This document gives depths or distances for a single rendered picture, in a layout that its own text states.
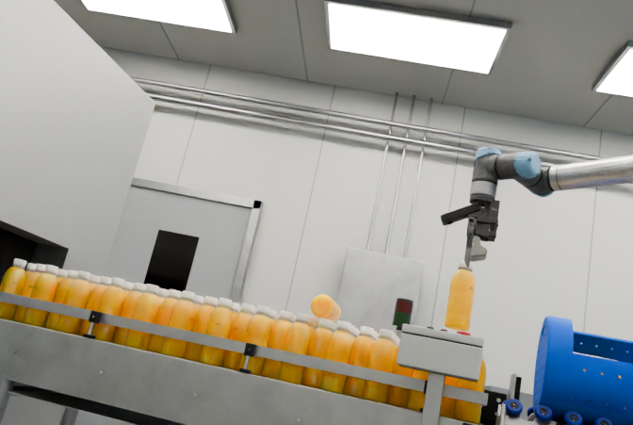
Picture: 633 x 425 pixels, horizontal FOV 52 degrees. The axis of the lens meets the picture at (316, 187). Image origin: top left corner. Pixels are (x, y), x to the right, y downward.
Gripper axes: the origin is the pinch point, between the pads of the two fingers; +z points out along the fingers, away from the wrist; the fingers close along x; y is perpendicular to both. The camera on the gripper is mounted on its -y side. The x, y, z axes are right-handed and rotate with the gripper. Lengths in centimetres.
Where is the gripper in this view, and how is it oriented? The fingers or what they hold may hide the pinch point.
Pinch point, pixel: (465, 264)
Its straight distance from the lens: 190.2
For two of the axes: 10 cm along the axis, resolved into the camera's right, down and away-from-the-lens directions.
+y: 9.6, 1.3, -2.6
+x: 2.1, 3.2, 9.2
